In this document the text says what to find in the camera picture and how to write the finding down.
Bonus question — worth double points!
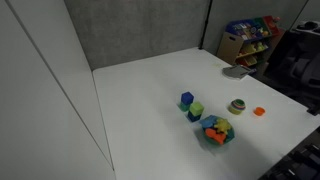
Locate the small orange cup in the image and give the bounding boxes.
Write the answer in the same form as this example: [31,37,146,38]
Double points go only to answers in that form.
[253,107,265,116]

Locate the multicolour stacked cups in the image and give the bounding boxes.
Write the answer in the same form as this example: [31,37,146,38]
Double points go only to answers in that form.
[228,99,246,115]

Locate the teal foam cube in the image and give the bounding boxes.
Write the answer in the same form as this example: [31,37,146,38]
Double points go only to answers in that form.
[179,102,190,112]

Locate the light green foam cube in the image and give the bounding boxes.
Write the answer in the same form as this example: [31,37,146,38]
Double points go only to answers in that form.
[189,102,204,116]

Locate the dark blue foam cube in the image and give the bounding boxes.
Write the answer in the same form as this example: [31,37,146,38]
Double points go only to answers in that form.
[187,111,201,122]

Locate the green bowl of toys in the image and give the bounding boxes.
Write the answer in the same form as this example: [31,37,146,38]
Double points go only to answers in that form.
[200,115,235,146]

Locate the grey metal mounting plate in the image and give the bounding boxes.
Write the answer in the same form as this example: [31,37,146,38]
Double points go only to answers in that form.
[222,65,253,80]

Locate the black vertical pole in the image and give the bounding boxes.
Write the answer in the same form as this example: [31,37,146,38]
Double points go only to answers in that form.
[198,0,213,50]

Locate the toy storage shelf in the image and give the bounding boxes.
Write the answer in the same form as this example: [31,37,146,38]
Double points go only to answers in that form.
[217,15,285,67]

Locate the black office chair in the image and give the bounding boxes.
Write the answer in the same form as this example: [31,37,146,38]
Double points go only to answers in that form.
[267,21,320,115]

